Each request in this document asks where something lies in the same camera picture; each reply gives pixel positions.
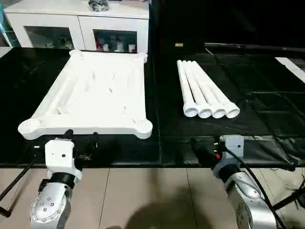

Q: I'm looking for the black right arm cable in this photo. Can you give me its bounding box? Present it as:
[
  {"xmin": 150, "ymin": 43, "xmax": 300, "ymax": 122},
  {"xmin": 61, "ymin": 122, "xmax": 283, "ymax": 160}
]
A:
[{"xmin": 225, "ymin": 147, "xmax": 289, "ymax": 229}]

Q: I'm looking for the light blue plastic stand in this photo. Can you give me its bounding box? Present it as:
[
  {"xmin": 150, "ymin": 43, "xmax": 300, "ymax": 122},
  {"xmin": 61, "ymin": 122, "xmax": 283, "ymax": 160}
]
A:
[{"xmin": 0, "ymin": 14, "xmax": 12, "ymax": 48}]

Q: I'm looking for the black work mat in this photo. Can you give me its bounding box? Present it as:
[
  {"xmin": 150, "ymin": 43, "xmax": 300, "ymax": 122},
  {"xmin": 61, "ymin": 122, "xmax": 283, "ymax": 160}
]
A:
[{"xmin": 0, "ymin": 42, "xmax": 305, "ymax": 167}]

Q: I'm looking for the white plastic table top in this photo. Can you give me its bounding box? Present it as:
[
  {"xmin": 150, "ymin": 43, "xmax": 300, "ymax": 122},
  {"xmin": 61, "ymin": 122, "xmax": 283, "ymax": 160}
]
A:
[{"xmin": 18, "ymin": 49, "xmax": 153, "ymax": 140}]

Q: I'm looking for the white glass-door cabinet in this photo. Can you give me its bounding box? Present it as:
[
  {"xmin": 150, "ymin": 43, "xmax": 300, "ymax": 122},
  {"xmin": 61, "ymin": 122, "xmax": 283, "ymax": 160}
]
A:
[{"xmin": 4, "ymin": 0, "xmax": 150, "ymax": 53}]

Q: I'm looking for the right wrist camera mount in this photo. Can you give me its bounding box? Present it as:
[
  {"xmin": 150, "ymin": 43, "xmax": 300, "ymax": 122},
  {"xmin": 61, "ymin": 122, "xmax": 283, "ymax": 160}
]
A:
[{"xmin": 213, "ymin": 135, "xmax": 245, "ymax": 183}]

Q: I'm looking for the black tripod stand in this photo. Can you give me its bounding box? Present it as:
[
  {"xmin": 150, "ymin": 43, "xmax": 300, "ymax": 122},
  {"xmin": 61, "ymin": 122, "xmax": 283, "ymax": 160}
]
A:
[{"xmin": 271, "ymin": 167, "xmax": 305, "ymax": 210}]

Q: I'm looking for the white flat strip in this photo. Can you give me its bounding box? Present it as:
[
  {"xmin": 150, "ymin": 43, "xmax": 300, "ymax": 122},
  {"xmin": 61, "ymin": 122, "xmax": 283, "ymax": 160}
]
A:
[{"xmin": 275, "ymin": 57, "xmax": 305, "ymax": 84}]

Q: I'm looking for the black metal rail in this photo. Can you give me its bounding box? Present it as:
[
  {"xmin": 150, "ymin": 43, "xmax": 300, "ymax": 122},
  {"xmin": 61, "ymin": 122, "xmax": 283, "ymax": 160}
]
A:
[{"xmin": 204, "ymin": 42, "xmax": 305, "ymax": 50}]

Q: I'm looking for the white plastic table leg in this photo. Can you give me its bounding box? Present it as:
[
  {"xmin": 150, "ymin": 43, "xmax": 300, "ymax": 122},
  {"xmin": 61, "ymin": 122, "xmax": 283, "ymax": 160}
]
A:
[
  {"xmin": 176, "ymin": 60, "xmax": 198, "ymax": 118},
  {"xmin": 182, "ymin": 60, "xmax": 214, "ymax": 119},
  {"xmin": 187, "ymin": 60, "xmax": 227, "ymax": 119},
  {"xmin": 192, "ymin": 61, "xmax": 240, "ymax": 118}
]

